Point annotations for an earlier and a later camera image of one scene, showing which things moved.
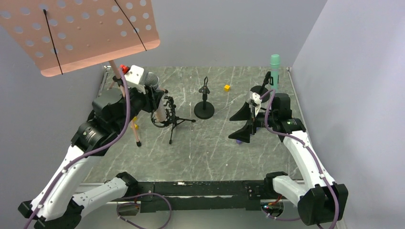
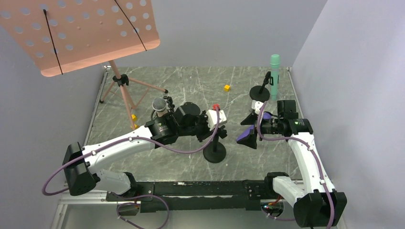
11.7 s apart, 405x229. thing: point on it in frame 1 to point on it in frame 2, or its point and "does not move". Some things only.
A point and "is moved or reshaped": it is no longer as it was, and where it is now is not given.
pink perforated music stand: (58, 35) does not move
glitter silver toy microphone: (152, 79) is moved or reshaped
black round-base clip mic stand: (205, 109) to (215, 151)
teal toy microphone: (274, 67) does not move
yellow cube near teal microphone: (227, 88) does not move
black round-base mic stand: (262, 89) does not move
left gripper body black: (152, 98) to (208, 127)
